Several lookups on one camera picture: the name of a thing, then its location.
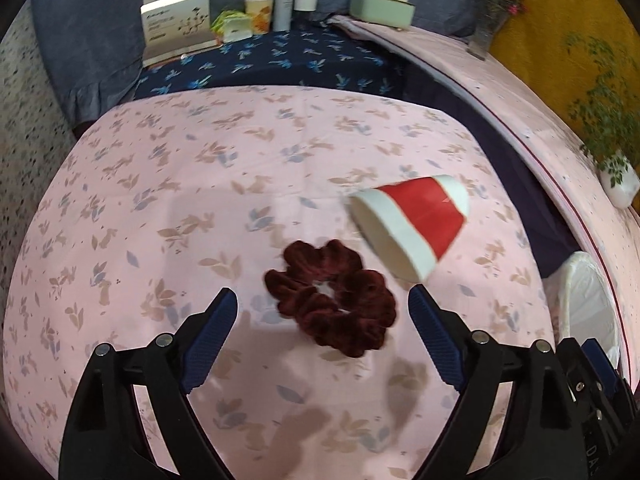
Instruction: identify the grey-blue backdrop cloth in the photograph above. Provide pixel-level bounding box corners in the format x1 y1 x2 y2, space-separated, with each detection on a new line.
30 0 531 128

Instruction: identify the yellow-green snack packet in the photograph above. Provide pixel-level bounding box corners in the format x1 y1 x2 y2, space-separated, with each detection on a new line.
211 9 253 44

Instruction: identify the white plant pot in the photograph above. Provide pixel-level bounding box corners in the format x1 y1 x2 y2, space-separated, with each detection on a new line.
599 152 640 210

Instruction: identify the maroon velvet scrunchie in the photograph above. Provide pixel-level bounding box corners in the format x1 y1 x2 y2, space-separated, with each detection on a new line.
264 240 397 358

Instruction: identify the green leafy plant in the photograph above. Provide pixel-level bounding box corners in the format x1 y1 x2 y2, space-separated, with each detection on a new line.
562 32 640 186

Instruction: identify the dark blue floral cloth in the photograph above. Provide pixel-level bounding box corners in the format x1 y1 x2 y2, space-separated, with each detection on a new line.
132 27 408 106

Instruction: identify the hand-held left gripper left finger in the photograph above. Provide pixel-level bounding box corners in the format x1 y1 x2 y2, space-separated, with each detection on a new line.
59 287 239 480

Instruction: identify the pale pink cloth red stripe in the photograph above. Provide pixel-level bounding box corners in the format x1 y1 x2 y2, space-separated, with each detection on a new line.
327 14 640 396

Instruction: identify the tall white bottle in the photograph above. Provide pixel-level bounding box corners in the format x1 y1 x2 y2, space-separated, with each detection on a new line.
272 0 297 32

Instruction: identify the mint green tissue box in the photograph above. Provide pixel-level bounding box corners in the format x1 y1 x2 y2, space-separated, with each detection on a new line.
348 0 417 29

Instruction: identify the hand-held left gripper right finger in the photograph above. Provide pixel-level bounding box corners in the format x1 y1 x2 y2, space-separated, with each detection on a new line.
407 284 588 480

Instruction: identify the white lined trash bin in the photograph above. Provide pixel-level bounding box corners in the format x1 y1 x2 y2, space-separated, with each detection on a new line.
542 251 629 382

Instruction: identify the open white cardboard box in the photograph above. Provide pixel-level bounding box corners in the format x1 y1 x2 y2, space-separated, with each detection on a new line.
141 0 223 68

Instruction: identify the yellow backdrop cloth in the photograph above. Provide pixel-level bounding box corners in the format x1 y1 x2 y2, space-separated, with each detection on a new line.
487 0 640 171

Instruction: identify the orange printed tin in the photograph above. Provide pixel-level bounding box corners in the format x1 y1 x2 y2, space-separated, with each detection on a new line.
244 0 275 36

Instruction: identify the dark purple cloth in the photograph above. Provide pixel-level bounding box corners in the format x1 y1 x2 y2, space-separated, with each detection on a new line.
400 67 581 278

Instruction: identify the red and white paper cup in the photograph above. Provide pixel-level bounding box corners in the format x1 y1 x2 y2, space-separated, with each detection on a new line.
347 175 472 283

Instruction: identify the glass vase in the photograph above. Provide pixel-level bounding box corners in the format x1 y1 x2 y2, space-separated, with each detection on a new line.
468 10 508 61

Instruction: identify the pink floral tablecloth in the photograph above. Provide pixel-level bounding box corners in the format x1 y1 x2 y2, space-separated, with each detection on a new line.
0 85 566 480

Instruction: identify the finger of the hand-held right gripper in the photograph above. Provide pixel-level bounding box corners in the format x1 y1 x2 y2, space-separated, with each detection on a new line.
581 338 635 432
556 337 632 480

